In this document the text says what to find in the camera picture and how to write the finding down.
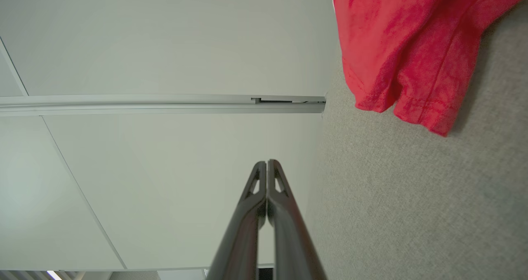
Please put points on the grey partition joint post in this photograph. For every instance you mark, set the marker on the grey partition joint post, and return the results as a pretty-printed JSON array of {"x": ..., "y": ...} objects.
[{"x": 144, "y": 104}]

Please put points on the red basketball shorts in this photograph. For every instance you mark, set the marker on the red basketball shorts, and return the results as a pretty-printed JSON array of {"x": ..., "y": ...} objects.
[{"x": 412, "y": 45}]

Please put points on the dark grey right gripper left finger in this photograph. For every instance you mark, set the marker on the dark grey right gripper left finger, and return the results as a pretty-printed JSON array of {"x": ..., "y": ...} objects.
[{"x": 243, "y": 230}]

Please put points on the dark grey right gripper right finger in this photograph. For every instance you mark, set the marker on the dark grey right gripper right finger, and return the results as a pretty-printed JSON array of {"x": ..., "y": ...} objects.
[{"x": 288, "y": 238}]

